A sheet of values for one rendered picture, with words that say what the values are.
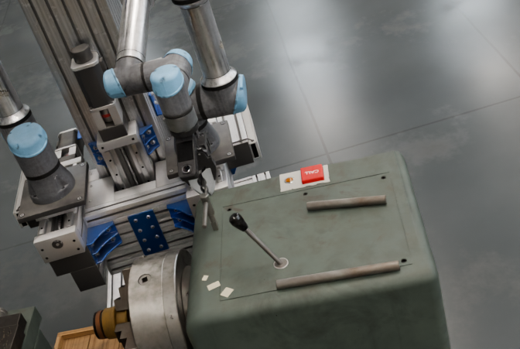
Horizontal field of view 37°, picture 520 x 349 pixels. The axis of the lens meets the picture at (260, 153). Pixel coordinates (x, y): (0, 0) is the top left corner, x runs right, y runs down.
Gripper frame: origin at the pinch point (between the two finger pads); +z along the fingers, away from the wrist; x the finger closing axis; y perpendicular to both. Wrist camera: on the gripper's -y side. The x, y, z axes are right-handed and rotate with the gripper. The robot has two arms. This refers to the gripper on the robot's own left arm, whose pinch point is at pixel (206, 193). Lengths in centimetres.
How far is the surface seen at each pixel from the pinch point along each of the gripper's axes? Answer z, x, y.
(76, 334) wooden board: 45, 54, 5
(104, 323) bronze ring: 23.8, 34.5, -14.8
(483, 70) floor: 134, -121, 245
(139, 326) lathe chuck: 17.4, 21.2, -24.5
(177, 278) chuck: 13.5, 11.0, -14.4
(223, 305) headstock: 9.4, -2.5, -30.9
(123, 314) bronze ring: 23.9, 29.4, -12.7
